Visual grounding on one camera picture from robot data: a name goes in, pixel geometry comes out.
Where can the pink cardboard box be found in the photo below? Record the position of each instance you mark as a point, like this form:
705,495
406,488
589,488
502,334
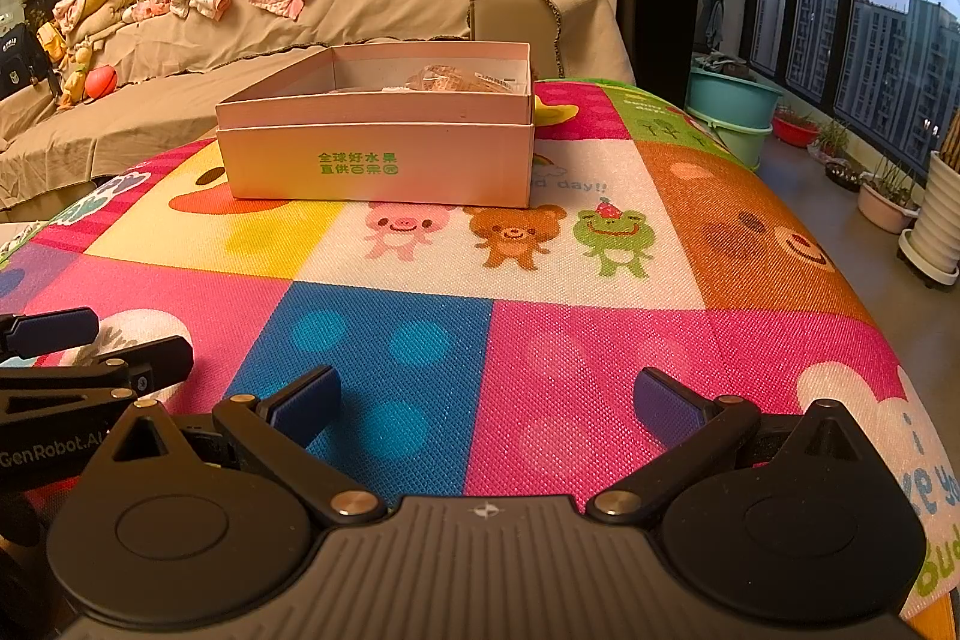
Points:
375,160

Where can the small dark plant pot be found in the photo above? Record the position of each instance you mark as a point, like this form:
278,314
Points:
844,179

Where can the beige sofa cover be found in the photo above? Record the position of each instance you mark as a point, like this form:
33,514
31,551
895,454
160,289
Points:
375,6

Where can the white ribbed plant pot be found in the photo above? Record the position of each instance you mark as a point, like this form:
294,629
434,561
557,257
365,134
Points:
937,212

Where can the cream floral quilt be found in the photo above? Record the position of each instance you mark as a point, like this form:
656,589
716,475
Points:
97,3

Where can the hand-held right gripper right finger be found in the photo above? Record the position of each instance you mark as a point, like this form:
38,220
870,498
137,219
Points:
667,411

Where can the red plastic basin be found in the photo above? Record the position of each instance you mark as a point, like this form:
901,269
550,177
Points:
795,132

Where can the white wheeled pot tray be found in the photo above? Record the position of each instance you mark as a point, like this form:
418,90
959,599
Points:
922,274

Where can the clear bread packet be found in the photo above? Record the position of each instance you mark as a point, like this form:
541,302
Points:
442,78

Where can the small potted plant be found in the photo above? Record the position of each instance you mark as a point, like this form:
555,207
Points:
831,139

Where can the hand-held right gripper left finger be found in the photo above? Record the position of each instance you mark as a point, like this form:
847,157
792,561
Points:
304,407

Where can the yellow plush toy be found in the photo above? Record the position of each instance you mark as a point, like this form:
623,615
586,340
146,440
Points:
71,70

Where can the teal plastic basin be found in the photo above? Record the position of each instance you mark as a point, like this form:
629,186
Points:
731,99

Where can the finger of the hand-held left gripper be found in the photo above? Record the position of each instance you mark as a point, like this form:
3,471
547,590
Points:
56,331
161,359

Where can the pink plant pot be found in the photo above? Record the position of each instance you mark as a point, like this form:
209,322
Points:
889,211

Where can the beige sofa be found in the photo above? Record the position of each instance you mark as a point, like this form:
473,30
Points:
514,29

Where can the orange ball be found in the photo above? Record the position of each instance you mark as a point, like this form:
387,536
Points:
101,81

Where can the black window frame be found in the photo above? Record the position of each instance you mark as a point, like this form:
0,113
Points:
846,10

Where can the black bag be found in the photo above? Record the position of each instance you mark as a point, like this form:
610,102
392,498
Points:
22,63

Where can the light green plastic basin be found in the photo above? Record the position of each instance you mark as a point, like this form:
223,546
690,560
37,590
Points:
735,149

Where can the colourful cartoon play mat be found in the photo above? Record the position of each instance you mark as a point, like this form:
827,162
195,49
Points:
600,385

